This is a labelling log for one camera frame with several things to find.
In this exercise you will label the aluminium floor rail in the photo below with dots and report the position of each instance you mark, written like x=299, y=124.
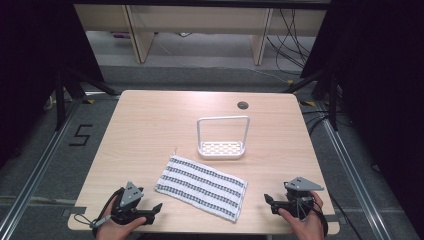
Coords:
x=36, y=170
x=353, y=180

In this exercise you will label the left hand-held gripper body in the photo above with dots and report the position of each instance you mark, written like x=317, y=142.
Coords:
x=130, y=196

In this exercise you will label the black metal stand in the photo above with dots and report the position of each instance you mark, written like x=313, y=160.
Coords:
x=332, y=100
x=60, y=100

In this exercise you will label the person's right hand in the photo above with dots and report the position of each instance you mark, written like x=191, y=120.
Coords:
x=305, y=228

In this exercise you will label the light wooden desk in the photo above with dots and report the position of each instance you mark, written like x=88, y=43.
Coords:
x=200, y=18

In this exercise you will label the striped white dish towel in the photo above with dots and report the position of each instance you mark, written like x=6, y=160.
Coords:
x=202, y=187

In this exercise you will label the person's left hand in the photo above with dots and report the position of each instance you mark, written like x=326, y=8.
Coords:
x=116, y=229

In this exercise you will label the black curtain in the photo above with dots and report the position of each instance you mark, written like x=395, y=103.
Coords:
x=30, y=73
x=383, y=100

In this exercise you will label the white towel rack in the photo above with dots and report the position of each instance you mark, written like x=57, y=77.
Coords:
x=221, y=150

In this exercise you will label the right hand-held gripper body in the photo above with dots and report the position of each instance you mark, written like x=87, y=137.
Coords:
x=299, y=196

